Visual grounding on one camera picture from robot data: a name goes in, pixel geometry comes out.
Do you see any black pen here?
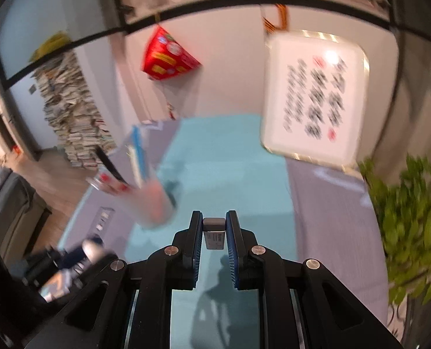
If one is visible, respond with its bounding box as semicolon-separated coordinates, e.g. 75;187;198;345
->
95;146;129;184

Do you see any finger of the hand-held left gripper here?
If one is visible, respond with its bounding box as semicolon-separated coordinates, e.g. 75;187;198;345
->
26;236;109;284

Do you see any blue pen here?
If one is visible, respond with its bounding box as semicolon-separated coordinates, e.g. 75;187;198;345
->
132;125;149;190

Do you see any white eraser stick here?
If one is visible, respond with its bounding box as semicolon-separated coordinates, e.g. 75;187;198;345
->
202;217;227;251

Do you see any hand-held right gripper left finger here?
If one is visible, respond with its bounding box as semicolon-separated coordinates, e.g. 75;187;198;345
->
24;210;204;349

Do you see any tall pile of papers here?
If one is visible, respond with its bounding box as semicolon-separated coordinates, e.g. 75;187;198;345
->
34;51;116;170

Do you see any translucent plastic cup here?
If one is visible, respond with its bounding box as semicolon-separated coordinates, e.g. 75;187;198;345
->
86;169;178;229

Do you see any green leafy plant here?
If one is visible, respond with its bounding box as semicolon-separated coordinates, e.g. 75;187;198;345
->
359;127;431;306

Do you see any yellow plush toy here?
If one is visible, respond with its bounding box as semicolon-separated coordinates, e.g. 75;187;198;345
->
30;32;71;60

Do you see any teal and grey tablecloth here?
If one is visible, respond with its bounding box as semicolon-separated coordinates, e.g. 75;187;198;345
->
57;114;394;349

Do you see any grey sofa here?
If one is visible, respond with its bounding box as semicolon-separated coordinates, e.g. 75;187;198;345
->
0;167;52;262

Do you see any red hanging ornament with tassel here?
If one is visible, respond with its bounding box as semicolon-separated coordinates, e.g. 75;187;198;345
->
141;25;202;120

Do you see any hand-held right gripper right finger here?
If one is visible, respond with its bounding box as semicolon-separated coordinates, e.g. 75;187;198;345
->
226;210;405;349

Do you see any framed calligraphy sign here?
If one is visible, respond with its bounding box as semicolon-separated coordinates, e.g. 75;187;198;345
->
260;29;371;171

